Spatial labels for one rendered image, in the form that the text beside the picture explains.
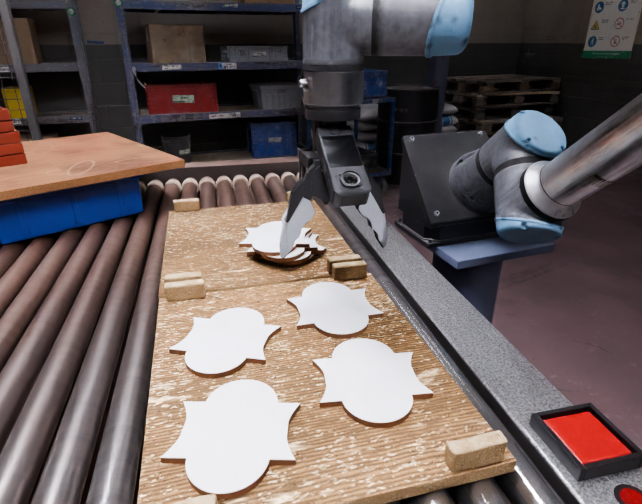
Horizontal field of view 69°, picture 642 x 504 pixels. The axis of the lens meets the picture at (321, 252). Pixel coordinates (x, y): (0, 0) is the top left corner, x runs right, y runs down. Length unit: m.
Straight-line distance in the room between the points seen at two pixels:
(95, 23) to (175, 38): 0.91
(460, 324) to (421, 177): 0.47
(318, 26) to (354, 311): 0.38
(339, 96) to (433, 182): 0.57
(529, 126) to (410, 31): 0.48
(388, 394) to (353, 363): 0.06
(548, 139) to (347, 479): 0.75
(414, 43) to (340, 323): 0.36
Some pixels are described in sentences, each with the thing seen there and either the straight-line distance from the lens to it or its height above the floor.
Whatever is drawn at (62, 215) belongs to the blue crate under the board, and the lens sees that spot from 1.15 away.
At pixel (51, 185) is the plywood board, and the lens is 1.09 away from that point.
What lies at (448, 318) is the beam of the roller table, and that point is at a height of 0.91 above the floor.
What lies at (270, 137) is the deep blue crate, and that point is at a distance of 5.10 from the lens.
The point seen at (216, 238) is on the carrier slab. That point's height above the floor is 0.94.
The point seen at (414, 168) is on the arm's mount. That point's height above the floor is 1.03.
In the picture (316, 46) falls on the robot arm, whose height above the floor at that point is 1.30.
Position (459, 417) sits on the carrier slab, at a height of 0.94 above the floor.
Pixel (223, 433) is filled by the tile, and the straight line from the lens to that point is 0.51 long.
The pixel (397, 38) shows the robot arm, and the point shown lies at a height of 1.30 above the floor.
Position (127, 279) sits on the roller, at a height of 0.92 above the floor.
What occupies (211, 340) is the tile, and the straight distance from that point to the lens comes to 0.64.
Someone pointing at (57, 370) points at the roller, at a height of 0.92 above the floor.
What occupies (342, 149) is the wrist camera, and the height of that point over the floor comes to 1.18.
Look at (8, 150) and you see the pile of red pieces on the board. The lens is 1.29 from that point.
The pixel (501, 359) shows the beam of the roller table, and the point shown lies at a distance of 0.68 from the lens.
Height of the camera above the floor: 1.30
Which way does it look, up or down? 25 degrees down
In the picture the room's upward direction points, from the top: straight up
